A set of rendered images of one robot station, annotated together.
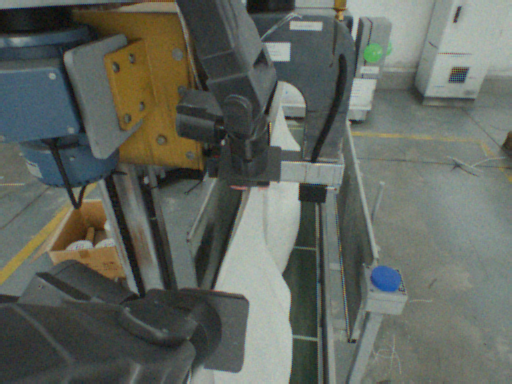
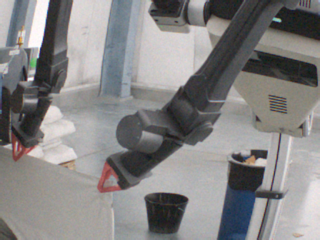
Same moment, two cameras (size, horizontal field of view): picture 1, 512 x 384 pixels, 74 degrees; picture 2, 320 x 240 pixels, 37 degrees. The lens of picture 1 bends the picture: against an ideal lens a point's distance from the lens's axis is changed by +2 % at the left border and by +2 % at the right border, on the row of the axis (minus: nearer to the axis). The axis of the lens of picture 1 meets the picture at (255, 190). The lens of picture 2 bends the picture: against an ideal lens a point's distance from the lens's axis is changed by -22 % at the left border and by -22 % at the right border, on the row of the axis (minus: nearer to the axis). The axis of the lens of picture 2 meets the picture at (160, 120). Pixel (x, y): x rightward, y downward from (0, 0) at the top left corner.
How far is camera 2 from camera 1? 1.10 m
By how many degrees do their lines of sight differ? 72
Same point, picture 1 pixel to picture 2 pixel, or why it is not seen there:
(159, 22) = not seen: outside the picture
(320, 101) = not seen: hidden behind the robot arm
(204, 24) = (60, 39)
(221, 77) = (57, 63)
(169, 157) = not seen: outside the picture
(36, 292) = (147, 112)
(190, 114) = (28, 93)
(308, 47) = (13, 63)
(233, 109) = (62, 77)
